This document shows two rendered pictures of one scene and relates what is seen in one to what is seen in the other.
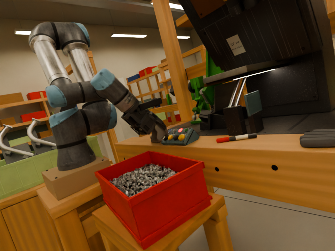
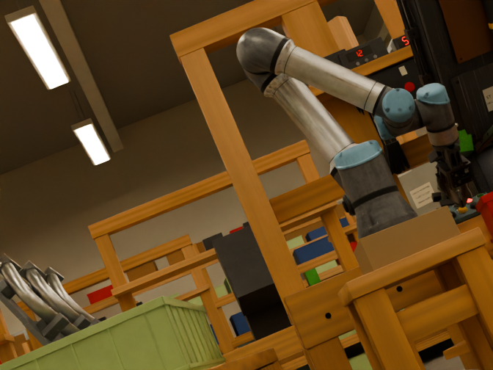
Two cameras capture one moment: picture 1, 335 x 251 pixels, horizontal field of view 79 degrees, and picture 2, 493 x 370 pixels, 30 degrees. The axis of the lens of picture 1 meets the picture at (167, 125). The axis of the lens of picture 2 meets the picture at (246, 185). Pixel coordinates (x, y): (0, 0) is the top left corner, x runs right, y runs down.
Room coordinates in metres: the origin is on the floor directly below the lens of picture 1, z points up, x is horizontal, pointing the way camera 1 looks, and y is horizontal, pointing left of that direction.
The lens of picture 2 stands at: (-0.26, 2.32, 0.75)
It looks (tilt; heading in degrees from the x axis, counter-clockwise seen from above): 11 degrees up; 307
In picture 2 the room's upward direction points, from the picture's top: 23 degrees counter-clockwise
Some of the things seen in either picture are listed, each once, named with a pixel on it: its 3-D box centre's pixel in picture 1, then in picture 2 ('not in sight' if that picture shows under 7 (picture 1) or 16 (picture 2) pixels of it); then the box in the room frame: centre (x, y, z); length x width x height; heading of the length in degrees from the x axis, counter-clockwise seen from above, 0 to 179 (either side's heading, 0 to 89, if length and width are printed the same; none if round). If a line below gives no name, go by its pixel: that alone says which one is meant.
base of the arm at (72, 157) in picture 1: (74, 152); (382, 214); (0.84, 0.41, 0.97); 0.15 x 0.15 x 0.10
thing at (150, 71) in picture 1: (156, 98); not in sight; (7.38, 0.15, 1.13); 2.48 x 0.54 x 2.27; 43
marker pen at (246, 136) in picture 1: (236, 138); not in sight; (0.67, -0.21, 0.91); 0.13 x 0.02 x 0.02; 65
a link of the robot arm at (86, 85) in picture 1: (96, 90); (397, 119); (0.79, 0.23, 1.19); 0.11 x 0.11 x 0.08; 33
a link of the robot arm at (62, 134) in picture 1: (69, 125); (363, 170); (0.85, 0.40, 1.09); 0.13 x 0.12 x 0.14; 123
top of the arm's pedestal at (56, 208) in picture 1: (84, 183); (406, 269); (0.84, 0.41, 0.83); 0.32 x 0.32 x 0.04; 39
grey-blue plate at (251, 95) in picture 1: (255, 111); not in sight; (0.72, -0.32, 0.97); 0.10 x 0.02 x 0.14; 129
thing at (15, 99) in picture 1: (50, 125); not in sight; (6.49, 3.59, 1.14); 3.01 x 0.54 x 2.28; 133
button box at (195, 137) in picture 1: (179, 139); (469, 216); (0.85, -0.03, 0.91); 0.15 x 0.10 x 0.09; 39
